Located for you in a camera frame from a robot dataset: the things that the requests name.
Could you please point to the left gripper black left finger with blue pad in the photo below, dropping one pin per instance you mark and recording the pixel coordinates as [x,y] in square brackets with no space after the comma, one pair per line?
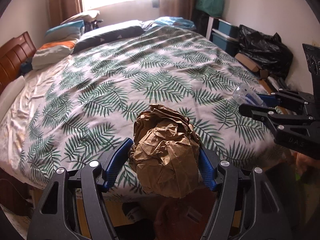
[56,215]

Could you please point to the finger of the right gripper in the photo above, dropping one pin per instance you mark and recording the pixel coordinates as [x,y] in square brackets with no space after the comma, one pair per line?
[270,118]
[300,103]

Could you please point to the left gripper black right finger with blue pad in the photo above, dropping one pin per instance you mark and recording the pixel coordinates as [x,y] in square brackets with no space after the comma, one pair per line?
[246,207]

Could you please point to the clear plastic blister pack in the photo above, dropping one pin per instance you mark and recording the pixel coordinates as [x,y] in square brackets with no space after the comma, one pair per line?
[244,94]

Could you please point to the brown paper ball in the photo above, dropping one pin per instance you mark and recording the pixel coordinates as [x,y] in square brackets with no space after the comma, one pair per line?
[165,152]

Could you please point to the cardboard box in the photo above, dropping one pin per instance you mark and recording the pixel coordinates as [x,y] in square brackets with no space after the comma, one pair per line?
[252,66]

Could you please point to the black garbage bag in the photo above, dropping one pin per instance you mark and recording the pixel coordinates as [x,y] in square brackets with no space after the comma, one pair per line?
[267,51]

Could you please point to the white shelf with blue bins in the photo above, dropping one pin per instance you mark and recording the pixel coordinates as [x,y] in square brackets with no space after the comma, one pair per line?
[224,35]

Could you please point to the palm leaf print bedspread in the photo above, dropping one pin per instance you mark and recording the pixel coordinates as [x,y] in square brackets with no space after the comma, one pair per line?
[70,113]

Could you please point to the teal bag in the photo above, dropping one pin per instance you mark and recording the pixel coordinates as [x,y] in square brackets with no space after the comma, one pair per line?
[213,8]

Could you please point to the light blue blanket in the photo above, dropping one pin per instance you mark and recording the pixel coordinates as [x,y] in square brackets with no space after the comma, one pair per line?
[177,22]

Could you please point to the orange grey white pillow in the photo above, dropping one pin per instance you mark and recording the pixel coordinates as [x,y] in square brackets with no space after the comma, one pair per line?
[51,53]

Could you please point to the wooden headboard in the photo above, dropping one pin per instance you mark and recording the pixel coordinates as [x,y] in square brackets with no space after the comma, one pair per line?
[12,54]

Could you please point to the dark grey triangle pillow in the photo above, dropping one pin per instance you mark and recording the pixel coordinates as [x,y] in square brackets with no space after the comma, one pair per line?
[107,37]

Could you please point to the blue white pillow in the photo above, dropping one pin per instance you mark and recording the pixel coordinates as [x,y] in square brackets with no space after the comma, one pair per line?
[65,32]

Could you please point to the brown curtain left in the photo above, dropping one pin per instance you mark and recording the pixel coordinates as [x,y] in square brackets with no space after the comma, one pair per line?
[61,10]

